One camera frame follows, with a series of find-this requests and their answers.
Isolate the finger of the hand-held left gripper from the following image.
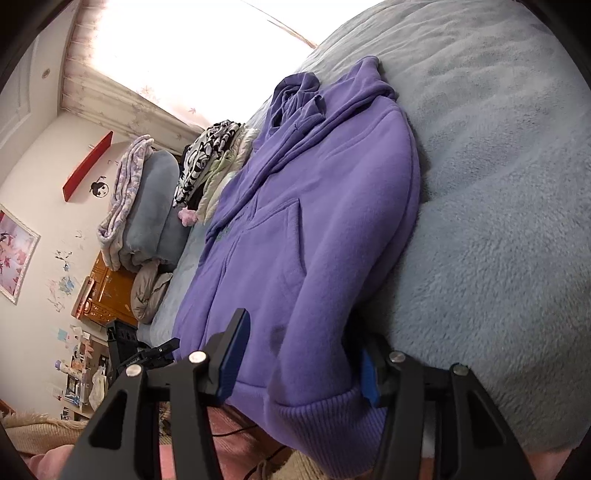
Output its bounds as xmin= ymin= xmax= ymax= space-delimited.
xmin=124 ymin=338 xmax=182 ymax=370

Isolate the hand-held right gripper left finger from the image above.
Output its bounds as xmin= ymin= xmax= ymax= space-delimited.
xmin=60 ymin=308 xmax=252 ymax=480

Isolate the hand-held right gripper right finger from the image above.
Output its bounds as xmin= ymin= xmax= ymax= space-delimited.
xmin=360 ymin=335 xmax=539 ymax=480

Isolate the purple zip hoodie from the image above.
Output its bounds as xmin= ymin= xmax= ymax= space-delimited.
xmin=171 ymin=56 xmax=422 ymax=478

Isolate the black plastic stool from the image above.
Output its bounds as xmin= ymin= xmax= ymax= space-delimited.
xmin=106 ymin=322 xmax=139 ymax=370

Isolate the beige duvet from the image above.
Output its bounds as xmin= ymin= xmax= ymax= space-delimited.
xmin=130 ymin=263 xmax=174 ymax=324

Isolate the orange wooden cabinet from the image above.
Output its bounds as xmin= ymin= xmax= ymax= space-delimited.
xmin=71 ymin=251 xmax=139 ymax=326

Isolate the beige shaggy rug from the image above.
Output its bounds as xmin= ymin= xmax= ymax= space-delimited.
xmin=0 ymin=411 xmax=93 ymax=453

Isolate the blue-grey folded blanket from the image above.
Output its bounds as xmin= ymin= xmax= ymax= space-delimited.
xmin=117 ymin=150 xmax=192 ymax=273

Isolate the folded black garment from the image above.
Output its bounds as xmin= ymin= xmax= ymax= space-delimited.
xmin=185 ymin=185 xmax=208 ymax=213

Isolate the floral folded blanket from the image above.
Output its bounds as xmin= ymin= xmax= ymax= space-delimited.
xmin=97 ymin=135 xmax=155 ymax=271

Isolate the pink framed picture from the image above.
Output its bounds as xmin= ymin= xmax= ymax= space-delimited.
xmin=0 ymin=203 xmax=41 ymax=305

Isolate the light green garment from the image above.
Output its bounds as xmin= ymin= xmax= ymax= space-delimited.
xmin=203 ymin=157 xmax=241 ymax=195

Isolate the black and white printed garment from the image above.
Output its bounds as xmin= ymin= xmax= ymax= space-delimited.
xmin=172 ymin=121 xmax=241 ymax=208

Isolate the white puffer jacket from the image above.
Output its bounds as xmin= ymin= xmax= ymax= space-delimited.
xmin=198 ymin=127 xmax=257 ymax=222

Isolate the grey-blue fleece bed blanket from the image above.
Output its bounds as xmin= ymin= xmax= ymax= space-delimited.
xmin=136 ymin=0 xmax=591 ymax=462

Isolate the floral sheer curtain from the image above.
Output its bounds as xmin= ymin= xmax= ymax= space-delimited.
xmin=60 ymin=0 xmax=319 ymax=155

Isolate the black cable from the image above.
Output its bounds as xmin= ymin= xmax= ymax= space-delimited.
xmin=210 ymin=425 xmax=287 ymax=480

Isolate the red wall shelf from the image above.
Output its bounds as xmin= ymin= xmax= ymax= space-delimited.
xmin=61 ymin=130 xmax=114 ymax=202

